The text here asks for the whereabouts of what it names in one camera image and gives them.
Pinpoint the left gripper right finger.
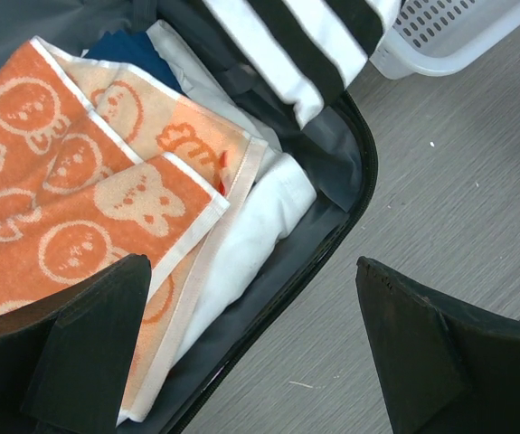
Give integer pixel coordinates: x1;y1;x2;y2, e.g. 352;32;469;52
355;257;520;433

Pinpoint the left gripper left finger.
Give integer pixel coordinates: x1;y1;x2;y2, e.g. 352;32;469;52
0;254;151;433

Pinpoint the orange white mesh garment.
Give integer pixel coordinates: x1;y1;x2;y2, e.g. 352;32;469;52
0;37;267;422

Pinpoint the black white space suitcase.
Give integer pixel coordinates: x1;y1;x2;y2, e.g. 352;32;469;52
0;1;378;433

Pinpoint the blue garment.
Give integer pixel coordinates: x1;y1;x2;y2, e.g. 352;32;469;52
83;31;184;95

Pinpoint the white plastic mesh basket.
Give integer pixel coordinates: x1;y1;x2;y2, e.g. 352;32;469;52
370;0;520;80

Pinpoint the black white striped garment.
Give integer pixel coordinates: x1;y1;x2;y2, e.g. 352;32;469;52
203;1;402;127

